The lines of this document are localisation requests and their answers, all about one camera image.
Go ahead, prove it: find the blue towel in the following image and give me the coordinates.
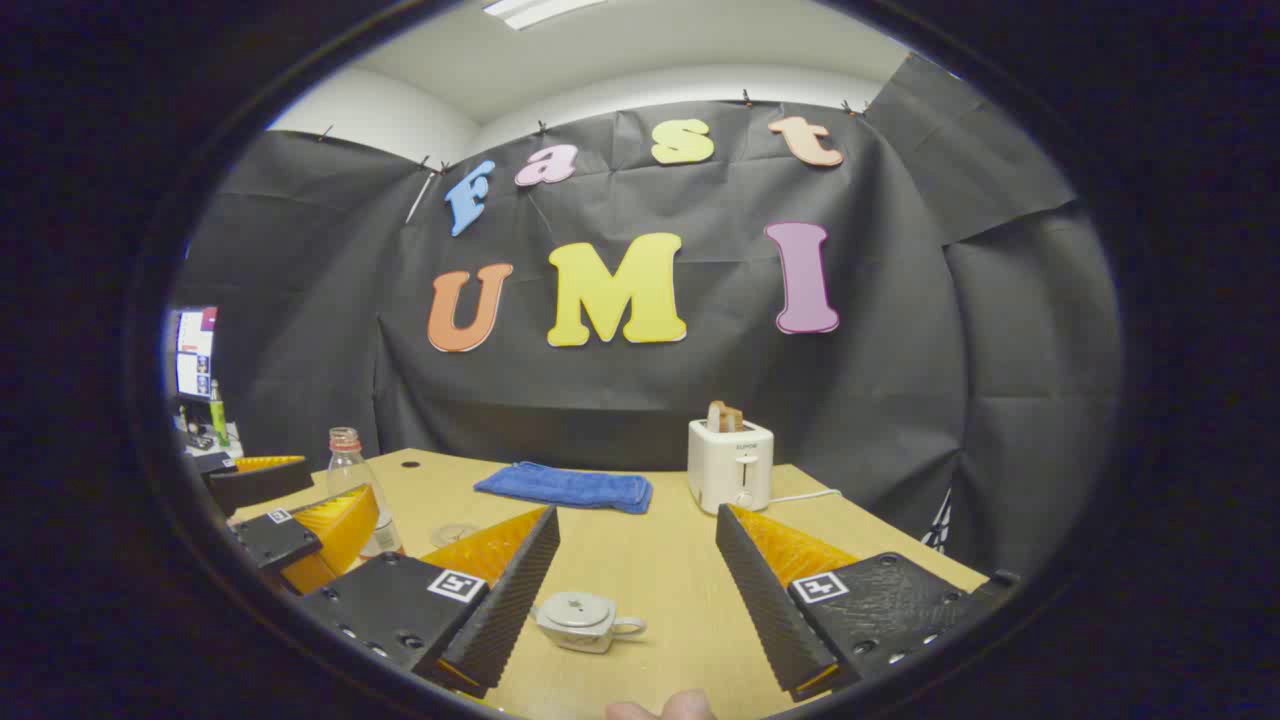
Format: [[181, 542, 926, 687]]
[[474, 461, 654, 515]]

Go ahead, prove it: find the black backdrop cloth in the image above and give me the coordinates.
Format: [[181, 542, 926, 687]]
[[170, 55, 1126, 581]]

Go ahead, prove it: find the white teacup lid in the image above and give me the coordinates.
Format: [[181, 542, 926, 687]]
[[543, 592, 615, 628]]

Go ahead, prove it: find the white ceramic teacup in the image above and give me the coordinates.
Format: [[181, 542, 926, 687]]
[[530, 592, 648, 655]]

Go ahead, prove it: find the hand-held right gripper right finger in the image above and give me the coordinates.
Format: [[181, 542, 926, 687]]
[[714, 503, 1023, 703]]

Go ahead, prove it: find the ceiling light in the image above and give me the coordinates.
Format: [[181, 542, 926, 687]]
[[483, 0, 607, 31]]

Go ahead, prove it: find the white side desk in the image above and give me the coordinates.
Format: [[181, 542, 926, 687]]
[[178, 415, 246, 463]]

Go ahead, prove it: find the black white checkered board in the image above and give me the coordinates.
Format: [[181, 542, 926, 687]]
[[922, 488, 953, 554]]

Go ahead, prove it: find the clear plastic water bottle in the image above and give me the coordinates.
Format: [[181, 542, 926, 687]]
[[328, 427, 404, 558]]

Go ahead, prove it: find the computer monitor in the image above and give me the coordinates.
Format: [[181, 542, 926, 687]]
[[170, 305, 219, 404]]

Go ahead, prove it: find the white toaster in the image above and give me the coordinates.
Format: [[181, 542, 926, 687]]
[[687, 418, 775, 516]]

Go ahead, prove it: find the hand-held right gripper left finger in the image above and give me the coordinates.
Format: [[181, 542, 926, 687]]
[[295, 505, 561, 701]]

